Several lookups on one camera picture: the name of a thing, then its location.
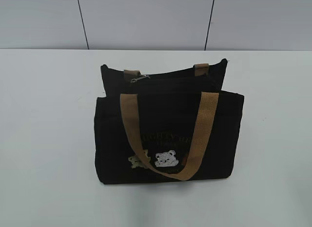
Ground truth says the black canvas tote bag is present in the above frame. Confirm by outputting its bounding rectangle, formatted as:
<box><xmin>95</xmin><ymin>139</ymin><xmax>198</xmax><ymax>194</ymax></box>
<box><xmin>94</xmin><ymin>59</ymin><xmax>244</xmax><ymax>185</ymax></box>

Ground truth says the silver zipper pull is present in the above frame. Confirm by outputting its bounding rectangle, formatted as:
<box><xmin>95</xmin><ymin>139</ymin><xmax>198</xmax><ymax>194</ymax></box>
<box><xmin>130</xmin><ymin>75</ymin><xmax>151</xmax><ymax>83</ymax></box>

